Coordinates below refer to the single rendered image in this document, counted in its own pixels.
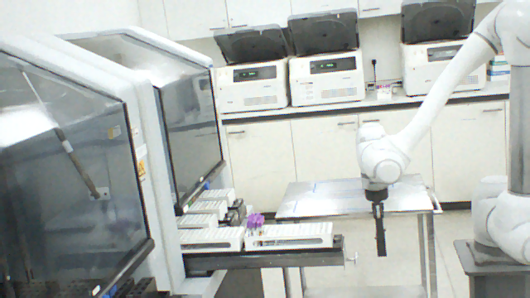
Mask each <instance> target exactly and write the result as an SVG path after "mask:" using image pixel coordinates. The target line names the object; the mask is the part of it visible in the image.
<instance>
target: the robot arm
mask: <svg viewBox="0 0 530 298"><path fill-rule="evenodd" d="M502 50H503V52H504V56H505V60H506V61H507V63H508V64H509V65H510V95H509V128H508V176H506V175H492V176H487V177H484V178H482V179H481V180H480V181H479V182H478V183H477V185H476V187H475V189H474V192H473V194H472V200H471V218H472V228H473V234H474V240H468V241H466V246H467V247H468V248H469V249H470V251H471V253H472V255H473V258H474V261H475V265H476V266H479V267H482V266H487V265H506V264H526V265H530V0H505V1H503V2H502V3H500V4H499V5H498V6H497V7H496V8H495V9H494V10H493V11H492V12H491V13H490V14H489V15H487V16H486V17H485V18H484V19H483V20H482V21H481V22H480V24H479V25H478V26H477V27H476V28H475V29H474V30H473V32H472V33H471V34H470V36H469V38H468V39H467V41H466V42H465V44H464V45H463V46H462V47H461V49H460V50H459V52H458V53H457V54H456V56H455V57H454V59H453V60H452V61H451V62H450V63H449V64H448V66H447V67H446V68H445V69H444V71H443V72H442V73H441V75H440V76H439V78H438V79H437V81H436V82H435V83H434V85H433V87H432V88H431V91H430V92H429V94H428V95H427V96H426V99H425V100H424V102H423V105H422V106H421V107H420V108H419V109H418V111H417V113H416V115H415V117H414V118H413V120H412V121H411V122H410V123H409V124H408V125H407V126H406V127H405V128H404V129H403V130H402V131H401V132H400V133H398V134H396V135H392V136H389V135H387V133H386V131H385V129H384V127H383V125H382V124H378V123H367V124H364V125H363V126H361V127H359V130H358V132H356V138H355V151H356V158H358V163H359V166H360V170H361V178H362V181H363V182H362V183H363V188H364V189H365V198H366V200H368V201H373V203H372V211H373V217H374V218H375V223H376V225H375V226H376V237H374V239H376V242H377V251H378V257H386V256H387V250H386V241H385V232H386V229H385V228H383V218H384V214H383V211H384V205H383V202H382V201H383V200H386V199H387V198H388V187H389V186H390V185H393V184H395V183H397V182H398V181H400V180H401V178H402V176H403V174H404V172H405V170H406V168H407V165H408V163H409V162H410V160H411V159H412V150H413V148H414V147H415V145H416V144H418V142H419V141H420V140H421V139H422V138H423V137H424V136H425V135H426V133H427V131H428V130H429V129H430V127H431V125H432V124H433V123H434V121H435V120H436V118H437V116H438V115H439V113H440V112H441V110H442V109H443V107H444V106H445V104H446V101H447V100H448V98H449V97H450V96H451V94H452V92H453V91H454V90H455V88H456V86H457V85H458V84H459V83H460V82H461V81H462V80H463V79H464V78H465V77H466V76H467V75H469V74H470V73H471V72H473V71H474V70H476V69H477V68H479V67H480V66H481V65H482V64H484V63H485V62H488V61H489V60H491V59H493V58H494V57H495V56H496V55H497V54H499V53H500V52H501V51H502Z"/></svg>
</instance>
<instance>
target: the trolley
mask: <svg viewBox="0 0 530 298"><path fill-rule="evenodd" d="M362 182H363V181H362V178H349V179H337V180H313V181H301V182H289V183H288V186H287V189H286V191H285V194H284V195H283V197H282V201H281V203H280V205H279V208H278V210H277V213H276V216H275V221H276V224H283V221H291V220H294V224H299V223H300V220H307V219H337V218H353V217H368V216H373V211H372V203H373V201H368V200H366V198H365V189H364V188H363V183H362ZM427 190H430V191H431V194H432V196H433V199H434V200H435V203H436V207H437V209H438V210H434V208H433V205H432V203H431V199H430V197H429V194H428V192H427ZM382 202H383V205H384V211H383V214H384V215H399V214H417V234H418V247H419V261H421V274H422V283H421V285H391V286H336V287H307V284H306V270H305V267H299V268H300V276H301V289H302V297H303V298H428V288H427V274H426V247H425V233H424V218H423V214H426V228H427V243H428V257H429V272H430V286H431V298H438V291H437V276H436V247H435V232H434V216H433V215H437V214H442V210H441V207H440V205H439V202H438V200H437V197H436V195H435V192H434V190H433V188H432V186H431V185H425V183H424V181H423V179H422V175H421V174H410V175H403V176H402V178H401V180H400V181H398V182H397V183H395V184H393V185H390V186H389V187H388V198H387V199H386V200H383V201H382ZM282 276H283V283H284V289H285V297H286V298H292V288H291V281H290V274H289V267H282Z"/></svg>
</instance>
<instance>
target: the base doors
mask: <svg viewBox="0 0 530 298"><path fill-rule="evenodd" d="M499 108H500V109H502V110H503V111H495V112H484V113H483V110H495V109H499ZM417 111H418V109H409V110H400V111H391V112H381V113H364V114H359V115H348V116H338V117H328V118H308V119H298V120H291V121H290V120H288V121H280V122H270V123H253V124H244V125H234V126H223V127H222V130H223V136H224V147H225V153H226V159H227V165H228V172H229V182H231V188H232V189H234V187H235V193H236V199H237V198H243V199H245V200H246V205H251V204H252V205H253V211H255V212H256V213H257V212H260V213H262V212H277V210H278V208H279V205H280V203H281V201H282V197H283V195H284V194H285V191H286V189H287V186H288V183H289V182H297V181H298V182H301V181H313V180H337V179H349V178H361V170H360V166H359V163H358V158H356V151H355V138H356V132H358V130H359V127H361V126H363V125H364V124H367V123H363V120H365V121H370V120H377V119H378V120H379V119H380V121H378V122H369V123H378V124H382V125H383V127H384V129H385V131H386V133H387V135H389V136H392V135H396V134H398V133H400V132H401V131H402V130H403V129H404V128H405V127H406V126H407V125H408V124H409V123H410V122H411V121H412V120H413V118H414V117H415V115H416V113H417ZM463 118H477V120H474V121H462V122H460V119H463ZM351 122H354V123H353V124H343V125H337V123H351ZM290 123H291V126H290ZM354 128H355V129H356V131H354V130H353V129H354ZM508 128H509V100H505V102H504V101H494V103H476V104H466V105H456V106H447V107H443V109H442V110H441V112H440V113H439V115H438V116H437V118H436V120H435V121H434V123H433V124H432V125H431V127H430V129H429V130H428V131H427V133H426V135H425V136H424V137H423V138H422V139H421V140H420V141H419V142H418V144H416V145H415V147H414V148H413V150H412V159H411V160H410V162H409V163H408V165H407V168H406V170H405V172H404V175H410V174H421V175H422V179H423V181H424V183H425V185H431V186H432V188H433V190H434V191H435V195H436V197H437V200H438V202H455V201H470V200H472V194H473V192H474V189H475V187H476V185H477V183H478V182H479V181H480V180H481V179H482V178H484V177H487V176H492V175H506V170H507V176H508ZM225 129H226V130H225ZM330 130H333V131H334V132H330V133H321V134H319V132H323V131H330ZM242 131H245V133H235V134H228V132H242ZM505 132H506V142H505ZM226 135H227V136H226ZM260 135H263V137H254V138H250V136H260ZM292 144H294V147H292ZM431 144H432V151H431ZM294 152H295V154H294ZM229 158H231V159H229ZM295 159H296V161H295ZM432 160H433V168H432ZM231 163H232V165H231ZM232 170H233V171H232ZM296 174H297V176H296ZM233 176H234V177H233ZM433 176H434V183H433Z"/></svg>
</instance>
